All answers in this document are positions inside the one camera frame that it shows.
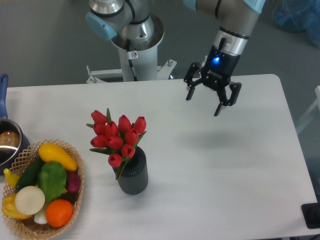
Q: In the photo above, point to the dark green cucumber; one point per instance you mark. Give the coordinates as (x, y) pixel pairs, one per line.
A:
(30, 175)

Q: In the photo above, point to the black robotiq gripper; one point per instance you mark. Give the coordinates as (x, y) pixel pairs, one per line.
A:
(218, 70)

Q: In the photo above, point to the woven wicker basket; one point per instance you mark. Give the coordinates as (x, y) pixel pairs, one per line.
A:
(27, 229)

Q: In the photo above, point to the purple red onion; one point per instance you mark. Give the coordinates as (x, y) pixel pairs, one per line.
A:
(73, 182)

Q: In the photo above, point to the dark grey ribbed vase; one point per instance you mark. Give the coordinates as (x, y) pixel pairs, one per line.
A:
(134, 178)

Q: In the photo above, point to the red tulip bouquet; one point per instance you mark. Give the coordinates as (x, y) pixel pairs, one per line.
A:
(118, 140)

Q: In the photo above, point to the green lettuce leaf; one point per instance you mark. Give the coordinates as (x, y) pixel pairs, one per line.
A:
(52, 181)

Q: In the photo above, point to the orange fruit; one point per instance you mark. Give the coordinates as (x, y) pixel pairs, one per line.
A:
(59, 212)

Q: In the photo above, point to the blue plastic bag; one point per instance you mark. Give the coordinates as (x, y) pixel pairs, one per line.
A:
(299, 16)

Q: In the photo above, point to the black device at table edge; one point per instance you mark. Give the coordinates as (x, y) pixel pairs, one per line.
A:
(311, 214)

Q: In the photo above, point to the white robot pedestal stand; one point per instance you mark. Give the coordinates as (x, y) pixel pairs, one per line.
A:
(134, 66)

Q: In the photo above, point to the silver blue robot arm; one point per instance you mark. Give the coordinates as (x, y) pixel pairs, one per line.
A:
(136, 33)

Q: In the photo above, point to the blue handled saucepan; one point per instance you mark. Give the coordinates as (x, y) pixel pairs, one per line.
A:
(12, 139)

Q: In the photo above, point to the yellow bell pepper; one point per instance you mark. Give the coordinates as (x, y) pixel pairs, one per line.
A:
(10, 210)

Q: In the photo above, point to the white frame at right edge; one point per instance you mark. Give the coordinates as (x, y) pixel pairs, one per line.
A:
(310, 113)

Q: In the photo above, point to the yellow squash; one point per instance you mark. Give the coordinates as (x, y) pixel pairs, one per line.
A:
(50, 152)

